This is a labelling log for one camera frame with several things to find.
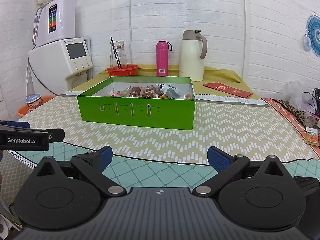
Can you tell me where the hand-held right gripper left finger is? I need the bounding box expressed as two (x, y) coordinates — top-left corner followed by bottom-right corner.
(32, 145), (128, 197)

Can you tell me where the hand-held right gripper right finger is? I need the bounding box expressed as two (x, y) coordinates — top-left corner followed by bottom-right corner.
(193, 146), (290, 197)

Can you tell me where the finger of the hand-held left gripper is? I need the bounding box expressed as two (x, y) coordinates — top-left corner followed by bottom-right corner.
(0, 126), (65, 142)
(0, 121), (30, 130)

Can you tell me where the green cardboard box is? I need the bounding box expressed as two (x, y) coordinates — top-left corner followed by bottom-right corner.
(77, 76), (196, 130)

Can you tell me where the small clear orange snack packet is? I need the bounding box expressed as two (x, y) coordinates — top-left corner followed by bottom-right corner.
(142, 85), (160, 98)

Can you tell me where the white and blue snack packet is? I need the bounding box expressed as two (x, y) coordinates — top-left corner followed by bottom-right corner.
(159, 83), (181, 97)

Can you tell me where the orange plastic basin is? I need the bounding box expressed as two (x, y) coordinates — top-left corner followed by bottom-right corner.
(16, 95), (57, 117)

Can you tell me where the printed cup with blue lid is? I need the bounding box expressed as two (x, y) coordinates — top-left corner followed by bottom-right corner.
(26, 93), (45, 112)

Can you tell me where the red envelope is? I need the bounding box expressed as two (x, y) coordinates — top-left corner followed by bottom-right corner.
(203, 82), (253, 99)

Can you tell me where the white water dispenser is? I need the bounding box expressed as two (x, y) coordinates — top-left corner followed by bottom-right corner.
(28, 37), (94, 97)

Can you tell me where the yellow cloth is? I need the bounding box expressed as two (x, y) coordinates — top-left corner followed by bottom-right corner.
(71, 64), (262, 100)

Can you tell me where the red plastic basket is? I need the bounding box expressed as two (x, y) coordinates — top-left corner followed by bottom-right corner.
(105, 64), (140, 77)

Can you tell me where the leopard print cloth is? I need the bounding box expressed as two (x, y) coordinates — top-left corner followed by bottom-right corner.
(265, 99), (320, 130)

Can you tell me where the black smartphone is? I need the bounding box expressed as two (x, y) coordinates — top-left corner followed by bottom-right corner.
(292, 176), (320, 199)

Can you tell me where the small orange sachet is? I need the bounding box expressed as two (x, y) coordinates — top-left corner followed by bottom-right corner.
(305, 127), (320, 146)

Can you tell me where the black straw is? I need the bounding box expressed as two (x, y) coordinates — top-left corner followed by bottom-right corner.
(110, 37), (123, 69)

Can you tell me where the glass carafe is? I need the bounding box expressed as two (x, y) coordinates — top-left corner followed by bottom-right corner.
(109, 41), (128, 69)

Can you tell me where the clear plastic bag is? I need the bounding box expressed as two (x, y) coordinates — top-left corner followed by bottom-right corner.
(289, 80), (317, 112)

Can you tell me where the cream thermos jug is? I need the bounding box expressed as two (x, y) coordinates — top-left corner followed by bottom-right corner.
(178, 30), (208, 82)

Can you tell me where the pink thermos bottle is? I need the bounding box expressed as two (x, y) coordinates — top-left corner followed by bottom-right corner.
(156, 41), (173, 76)

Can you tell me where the white water purifier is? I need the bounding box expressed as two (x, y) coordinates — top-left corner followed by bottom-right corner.
(32, 0), (76, 47)

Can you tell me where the blue round wall decoration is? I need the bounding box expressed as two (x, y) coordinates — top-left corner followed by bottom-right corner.
(304, 15), (320, 52)

